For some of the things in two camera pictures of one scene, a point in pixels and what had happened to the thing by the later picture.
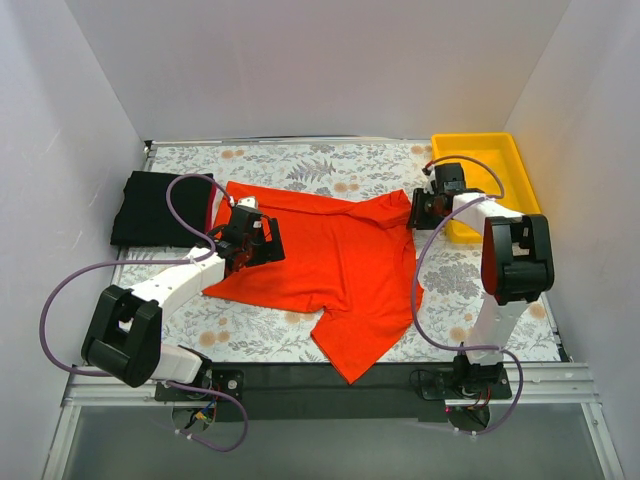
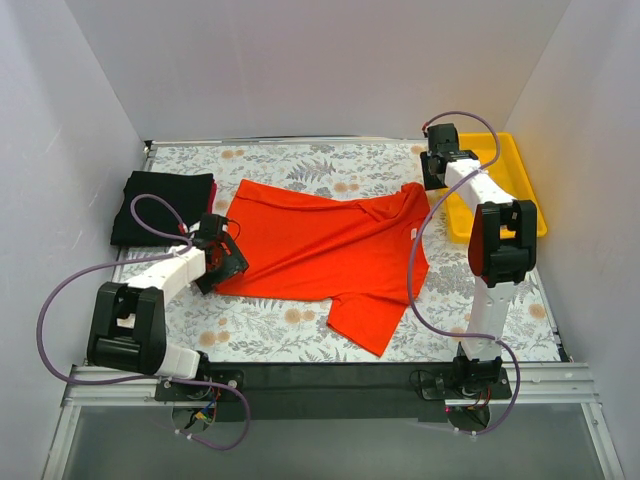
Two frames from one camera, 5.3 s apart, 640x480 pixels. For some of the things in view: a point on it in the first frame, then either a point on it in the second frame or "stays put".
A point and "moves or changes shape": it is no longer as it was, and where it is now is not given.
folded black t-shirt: (144, 215) stays put
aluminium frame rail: (564, 385) stays put
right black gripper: (419, 209) to (430, 170)
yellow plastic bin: (492, 166) stays put
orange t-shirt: (350, 264) moves or changes shape
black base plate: (306, 392) stays put
